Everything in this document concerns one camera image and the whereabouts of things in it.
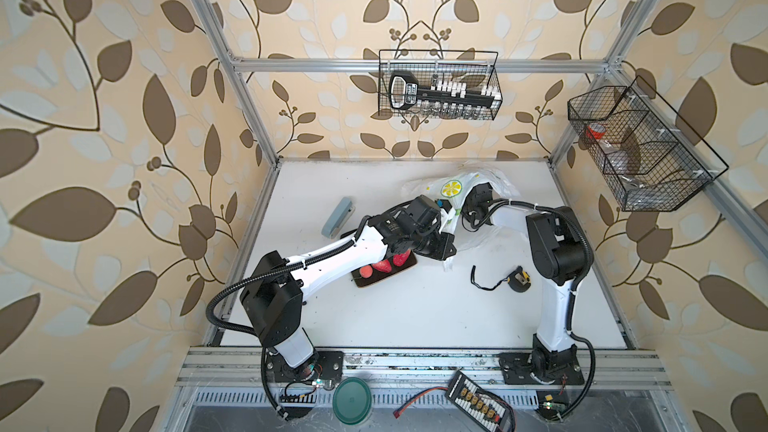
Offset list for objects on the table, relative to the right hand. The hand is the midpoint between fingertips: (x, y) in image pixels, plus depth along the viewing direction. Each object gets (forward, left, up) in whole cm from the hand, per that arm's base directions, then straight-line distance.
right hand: (456, 202), depth 104 cm
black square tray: (-27, +33, -1) cm, 43 cm away
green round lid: (-57, +32, +7) cm, 66 cm away
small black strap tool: (-29, -14, -1) cm, 32 cm away
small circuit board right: (-58, -14, -4) cm, 60 cm away
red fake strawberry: (-22, +21, +1) cm, 30 cm away
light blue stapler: (-8, +40, +4) cm, 41 cm away
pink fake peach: (-25, +31, -1) cm, 40 cm away
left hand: (-28, +6, +16) cm, 33 cm away
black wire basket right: (-12, -41, +32) cm, 54 cm away
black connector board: (-59, +2, -2) cm, 59 cm away
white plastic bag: (-11, +7, +20) cm, 24 cm away
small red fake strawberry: (-24, +26, +1) cm, 35 cm away
